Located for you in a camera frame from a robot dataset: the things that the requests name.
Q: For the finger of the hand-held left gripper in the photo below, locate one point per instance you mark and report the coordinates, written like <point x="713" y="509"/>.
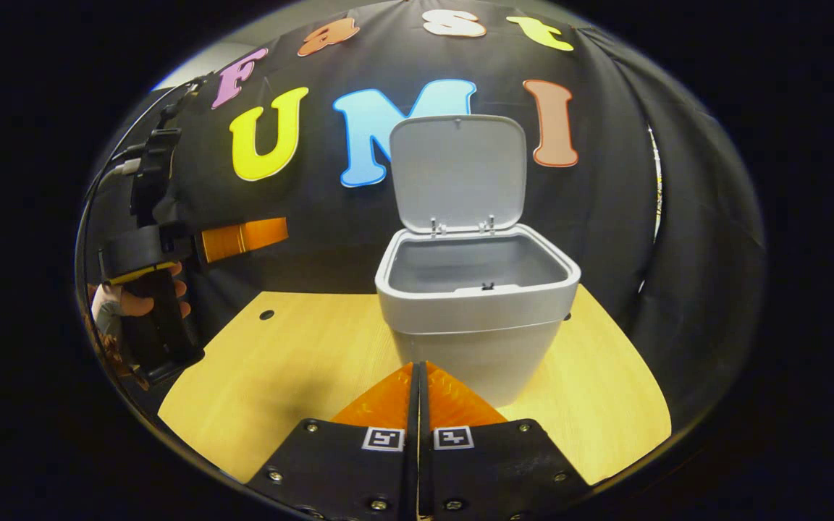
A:
<point x="243" y="237"/>

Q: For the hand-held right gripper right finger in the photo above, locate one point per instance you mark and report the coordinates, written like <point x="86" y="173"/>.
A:
<point x="489" y="470"/>

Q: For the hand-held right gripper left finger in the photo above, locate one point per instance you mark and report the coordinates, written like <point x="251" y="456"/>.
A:
<point x="359" y="470"/>

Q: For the white desktop garbage bin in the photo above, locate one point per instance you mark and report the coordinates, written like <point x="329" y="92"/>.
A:
<point x="475" y="340"/>

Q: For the black backdrop cloth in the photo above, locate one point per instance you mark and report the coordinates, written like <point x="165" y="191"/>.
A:
<point x="627" y="217"/>

